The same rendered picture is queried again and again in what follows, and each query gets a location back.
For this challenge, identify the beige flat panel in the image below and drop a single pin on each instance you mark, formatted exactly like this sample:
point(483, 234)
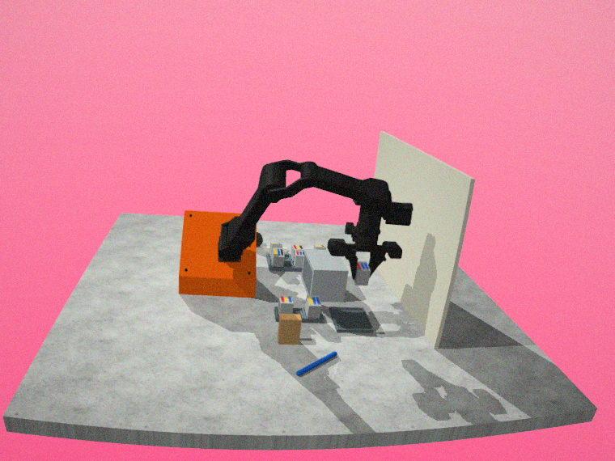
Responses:
point(441, 195)

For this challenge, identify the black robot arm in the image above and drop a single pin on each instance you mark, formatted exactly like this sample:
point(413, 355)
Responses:
point(373, 196)

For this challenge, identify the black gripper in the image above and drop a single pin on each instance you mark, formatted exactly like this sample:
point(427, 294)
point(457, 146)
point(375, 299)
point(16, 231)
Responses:
point(366, 241)

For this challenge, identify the blue rod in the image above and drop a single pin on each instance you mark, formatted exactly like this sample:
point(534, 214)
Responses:
point(316, 364)

